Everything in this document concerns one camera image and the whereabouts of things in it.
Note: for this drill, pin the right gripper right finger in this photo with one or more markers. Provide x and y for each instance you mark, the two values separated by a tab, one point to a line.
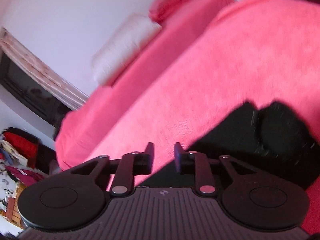
198	165

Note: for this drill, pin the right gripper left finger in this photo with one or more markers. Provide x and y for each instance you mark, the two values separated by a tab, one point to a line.
127	167

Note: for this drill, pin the black pants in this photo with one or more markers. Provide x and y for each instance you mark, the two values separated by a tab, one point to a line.
274	139

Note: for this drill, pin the far pink bed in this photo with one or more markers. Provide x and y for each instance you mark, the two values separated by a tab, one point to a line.
82	130

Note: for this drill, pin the hanging clothes pile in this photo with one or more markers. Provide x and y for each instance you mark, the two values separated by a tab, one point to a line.
24	159

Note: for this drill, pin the pale patterned curtain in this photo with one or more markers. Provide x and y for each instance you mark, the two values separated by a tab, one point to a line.
41	73

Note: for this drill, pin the wooden shelf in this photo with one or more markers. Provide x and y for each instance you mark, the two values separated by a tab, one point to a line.
12	214

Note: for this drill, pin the dark window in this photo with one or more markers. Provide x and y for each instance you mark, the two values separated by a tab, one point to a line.
31	94

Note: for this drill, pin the near pink bed blanket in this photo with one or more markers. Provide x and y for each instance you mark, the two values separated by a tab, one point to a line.
256	50

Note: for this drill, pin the red ruffled pillow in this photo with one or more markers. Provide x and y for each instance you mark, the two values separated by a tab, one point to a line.
160	10

